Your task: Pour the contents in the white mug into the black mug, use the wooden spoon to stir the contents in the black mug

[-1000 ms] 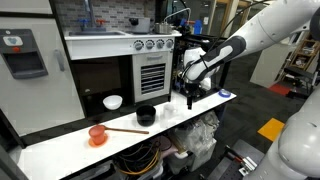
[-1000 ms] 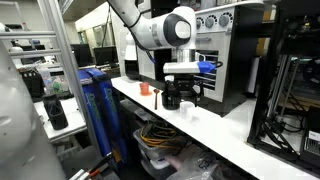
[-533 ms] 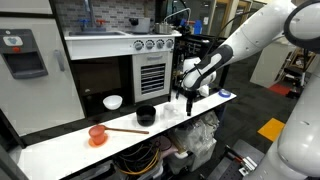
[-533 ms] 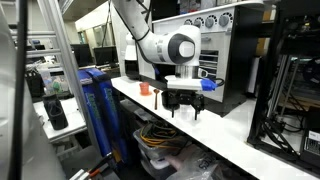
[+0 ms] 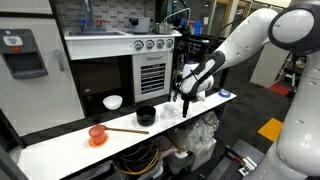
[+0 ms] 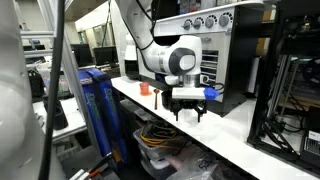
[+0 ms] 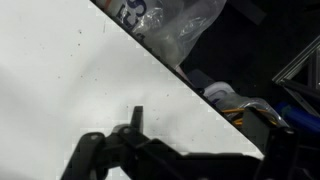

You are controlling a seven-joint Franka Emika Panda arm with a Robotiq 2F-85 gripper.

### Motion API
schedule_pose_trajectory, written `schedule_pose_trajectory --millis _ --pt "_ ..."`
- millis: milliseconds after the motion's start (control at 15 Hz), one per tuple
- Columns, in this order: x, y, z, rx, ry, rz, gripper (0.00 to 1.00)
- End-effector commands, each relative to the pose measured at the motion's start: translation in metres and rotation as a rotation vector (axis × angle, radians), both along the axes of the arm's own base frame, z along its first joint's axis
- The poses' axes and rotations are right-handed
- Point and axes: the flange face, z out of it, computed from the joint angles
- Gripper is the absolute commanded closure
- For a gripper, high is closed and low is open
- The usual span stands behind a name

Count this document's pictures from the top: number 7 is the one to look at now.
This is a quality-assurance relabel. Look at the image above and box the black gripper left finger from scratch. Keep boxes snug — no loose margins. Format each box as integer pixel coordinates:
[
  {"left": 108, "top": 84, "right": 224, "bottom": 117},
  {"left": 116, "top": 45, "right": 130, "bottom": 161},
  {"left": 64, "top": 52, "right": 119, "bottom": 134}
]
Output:
[{"left": 59, "top": 105, "right": 188, "bottom": 180}]

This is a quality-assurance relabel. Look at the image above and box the white plastic container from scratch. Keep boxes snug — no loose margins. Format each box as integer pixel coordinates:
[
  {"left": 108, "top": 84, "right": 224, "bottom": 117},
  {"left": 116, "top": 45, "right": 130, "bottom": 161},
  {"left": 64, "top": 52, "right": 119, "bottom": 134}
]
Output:
[{"left": 203, "top": 81, "right": 236, "bottom": 105}]

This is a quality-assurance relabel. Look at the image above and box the blue hockey box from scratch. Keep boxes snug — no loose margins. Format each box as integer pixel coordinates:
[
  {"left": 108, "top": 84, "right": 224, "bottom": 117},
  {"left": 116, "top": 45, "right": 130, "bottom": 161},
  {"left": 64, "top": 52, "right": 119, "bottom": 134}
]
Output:
[{"left": 274, "top": 101, "right": 320, "bottom": 134}]

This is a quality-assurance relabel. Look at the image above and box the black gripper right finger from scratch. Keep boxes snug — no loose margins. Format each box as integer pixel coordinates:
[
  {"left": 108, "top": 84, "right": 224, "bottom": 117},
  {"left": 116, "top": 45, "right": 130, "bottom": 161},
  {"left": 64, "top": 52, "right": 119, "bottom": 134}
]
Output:
[{"left": 241, "top": 106, "right": 320, "bottom": 180}]

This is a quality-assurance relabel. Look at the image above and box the aluminium extrusion frame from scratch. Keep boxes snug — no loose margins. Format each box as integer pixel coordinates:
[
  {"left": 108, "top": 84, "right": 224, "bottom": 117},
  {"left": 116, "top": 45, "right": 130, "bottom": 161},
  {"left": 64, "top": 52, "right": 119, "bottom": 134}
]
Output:
[{"left": 271, "top": 34, "right": 320, "bottom": 118}]

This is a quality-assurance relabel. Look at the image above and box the clear plastic bag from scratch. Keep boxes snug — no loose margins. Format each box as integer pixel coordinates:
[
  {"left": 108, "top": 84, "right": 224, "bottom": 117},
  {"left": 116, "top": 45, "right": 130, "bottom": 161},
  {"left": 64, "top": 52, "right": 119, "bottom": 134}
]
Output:
[{"left": 99, "top": 0, "right": 228, "bottom": 70}]

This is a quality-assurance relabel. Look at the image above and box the yellow cable bundle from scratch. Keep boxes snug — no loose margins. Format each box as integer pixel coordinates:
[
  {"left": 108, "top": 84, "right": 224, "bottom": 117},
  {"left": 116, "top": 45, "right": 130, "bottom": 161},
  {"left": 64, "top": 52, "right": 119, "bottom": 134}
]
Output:
[{"left": 222, "top": 106, "right": 279, "bottom": 127}]

